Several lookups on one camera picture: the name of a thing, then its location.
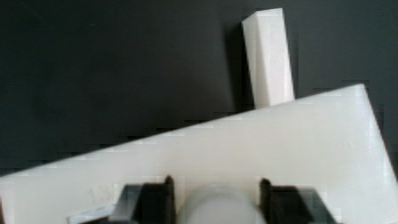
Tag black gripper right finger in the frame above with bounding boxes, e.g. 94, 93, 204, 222
259, 178, 338, 224

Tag white L-shaped boundary rail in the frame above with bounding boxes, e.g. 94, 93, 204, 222
242, 8, 295, 108

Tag white cabinet body box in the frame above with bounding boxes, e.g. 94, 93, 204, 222
0, 85, 398, 224

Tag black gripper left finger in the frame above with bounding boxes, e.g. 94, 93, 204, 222
82, 176, 176, 224

